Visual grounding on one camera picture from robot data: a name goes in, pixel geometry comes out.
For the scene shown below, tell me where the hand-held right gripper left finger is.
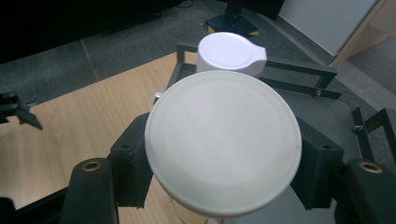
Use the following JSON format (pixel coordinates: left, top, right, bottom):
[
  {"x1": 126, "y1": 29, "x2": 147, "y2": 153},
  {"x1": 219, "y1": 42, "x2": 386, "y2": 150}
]
[{"x1": 106, "y1": 111, "x2": 154, "y2": 209}]

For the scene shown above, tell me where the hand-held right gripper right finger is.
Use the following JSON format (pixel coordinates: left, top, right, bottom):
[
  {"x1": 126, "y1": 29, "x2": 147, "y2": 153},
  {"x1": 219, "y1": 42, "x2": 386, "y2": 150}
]
[{"x1": 290, "y1": 116, "x2": 346, "y2": 211}]

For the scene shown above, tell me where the dark grey spice rack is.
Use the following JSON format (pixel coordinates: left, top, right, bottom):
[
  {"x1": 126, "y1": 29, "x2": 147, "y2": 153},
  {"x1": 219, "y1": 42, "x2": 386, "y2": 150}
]
[{"x1": 152, "y1": 42, "x2": 396, "y2": 224}]

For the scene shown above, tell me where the orange spice bottle white lid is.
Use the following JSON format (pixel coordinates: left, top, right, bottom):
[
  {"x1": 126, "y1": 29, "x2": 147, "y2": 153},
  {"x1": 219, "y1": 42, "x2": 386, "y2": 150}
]
[{"x1": 144, "y1": 69, "x2": 303, "y2": 224}]

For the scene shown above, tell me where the spice bottle with spout lid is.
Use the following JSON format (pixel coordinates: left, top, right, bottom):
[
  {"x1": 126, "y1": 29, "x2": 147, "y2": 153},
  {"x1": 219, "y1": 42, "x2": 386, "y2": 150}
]
[{"x1": 195, "y1": 31, "x2": 268, "y2": 78}]

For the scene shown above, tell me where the light wooden furniture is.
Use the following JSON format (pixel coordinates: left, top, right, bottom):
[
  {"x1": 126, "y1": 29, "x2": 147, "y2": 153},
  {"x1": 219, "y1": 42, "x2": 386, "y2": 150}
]
[{"x1": 331, "y1": 0, "x2": 396, "y2": 66}]

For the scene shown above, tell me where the black stand with striped base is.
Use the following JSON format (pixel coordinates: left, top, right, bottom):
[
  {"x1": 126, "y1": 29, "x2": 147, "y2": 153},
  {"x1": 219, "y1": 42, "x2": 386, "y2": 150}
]
[{"x1": 205, "y1": 0, "x2": 260, "y2": 36}]

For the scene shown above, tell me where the white wall panel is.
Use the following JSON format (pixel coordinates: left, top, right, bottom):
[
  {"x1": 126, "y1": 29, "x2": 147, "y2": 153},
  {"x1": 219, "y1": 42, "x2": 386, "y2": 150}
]
[{"x1": 278, "y1": 0, "x2": 379, "y2": 57}]

